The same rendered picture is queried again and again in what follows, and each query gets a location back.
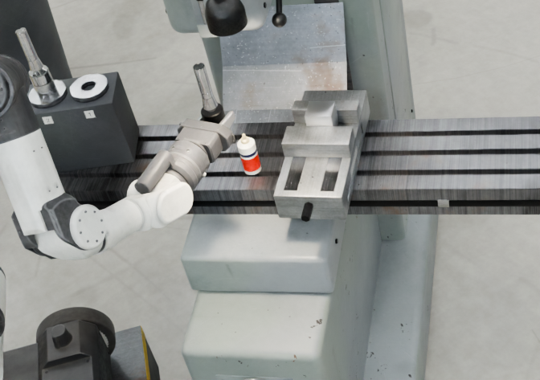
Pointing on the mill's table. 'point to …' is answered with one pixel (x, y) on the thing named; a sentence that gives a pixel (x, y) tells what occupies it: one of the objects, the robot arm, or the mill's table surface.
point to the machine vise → (332, 196)
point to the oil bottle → (249, 155)
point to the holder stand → (87, 122)
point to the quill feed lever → (279, 5)
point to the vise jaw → (318, 141)
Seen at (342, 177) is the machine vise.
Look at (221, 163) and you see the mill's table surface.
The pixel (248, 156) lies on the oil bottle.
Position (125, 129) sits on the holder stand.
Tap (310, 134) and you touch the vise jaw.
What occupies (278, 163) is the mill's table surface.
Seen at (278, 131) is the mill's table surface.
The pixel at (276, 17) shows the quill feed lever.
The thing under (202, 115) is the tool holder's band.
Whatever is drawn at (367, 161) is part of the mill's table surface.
